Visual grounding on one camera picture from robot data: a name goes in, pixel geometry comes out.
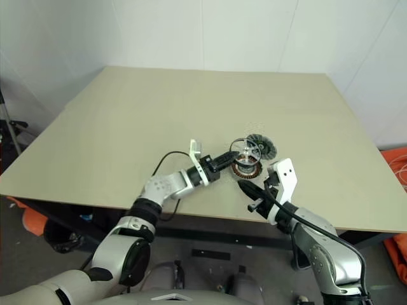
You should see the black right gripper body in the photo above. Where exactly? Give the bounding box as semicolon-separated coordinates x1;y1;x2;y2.
247;173;281;220

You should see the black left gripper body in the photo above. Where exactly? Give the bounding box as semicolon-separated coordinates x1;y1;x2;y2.
199;154;223;182

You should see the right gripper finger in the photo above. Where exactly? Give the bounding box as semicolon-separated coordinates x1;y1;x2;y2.
237;180;265;200

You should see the motor stator with copper windings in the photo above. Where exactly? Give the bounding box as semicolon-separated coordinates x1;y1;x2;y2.
233;158;263;181

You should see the silver round rotor cap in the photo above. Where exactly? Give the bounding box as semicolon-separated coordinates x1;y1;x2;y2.
229;137;259;169

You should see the grey finned round disc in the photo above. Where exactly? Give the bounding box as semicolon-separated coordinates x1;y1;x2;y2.
246;133;279;159

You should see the dark rounded shape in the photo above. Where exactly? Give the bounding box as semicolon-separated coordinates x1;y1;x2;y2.
224;266;265;295
148;261;186;290

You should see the grey robot torso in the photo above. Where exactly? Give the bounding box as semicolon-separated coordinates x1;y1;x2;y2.
95;287;266;305

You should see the plain orange bag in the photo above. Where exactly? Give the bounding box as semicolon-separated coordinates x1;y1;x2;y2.
382;234;407;288

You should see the black object under table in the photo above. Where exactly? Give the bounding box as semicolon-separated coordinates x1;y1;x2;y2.
43;219;85;254

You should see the orange bag under table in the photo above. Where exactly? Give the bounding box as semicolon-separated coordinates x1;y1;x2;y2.
5;196;48;236

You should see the black tripod stand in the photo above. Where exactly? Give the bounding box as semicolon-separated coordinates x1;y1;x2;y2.
0;85;30;156

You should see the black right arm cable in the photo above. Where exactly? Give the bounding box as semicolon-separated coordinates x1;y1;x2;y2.
262;187;373;305

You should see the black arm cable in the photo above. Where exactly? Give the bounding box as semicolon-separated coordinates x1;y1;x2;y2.
262;187;373;305
151;150;193;223

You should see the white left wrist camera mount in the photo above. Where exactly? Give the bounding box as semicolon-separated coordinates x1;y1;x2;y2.
189;139;211;188

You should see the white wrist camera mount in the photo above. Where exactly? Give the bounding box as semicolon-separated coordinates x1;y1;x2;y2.
189;139;211;188
266;157;299;226

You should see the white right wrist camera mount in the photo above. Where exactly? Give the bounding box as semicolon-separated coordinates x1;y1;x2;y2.
266;157;299;226

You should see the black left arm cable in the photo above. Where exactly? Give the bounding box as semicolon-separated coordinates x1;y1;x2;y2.
151;150;193;223

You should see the black table frame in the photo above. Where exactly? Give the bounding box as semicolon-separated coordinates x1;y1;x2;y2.
18;198;390;252

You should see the orange bag with white cord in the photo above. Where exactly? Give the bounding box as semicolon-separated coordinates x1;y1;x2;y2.
380;149;407;193

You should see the white cord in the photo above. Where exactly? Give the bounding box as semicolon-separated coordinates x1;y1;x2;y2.
389;154;407;186

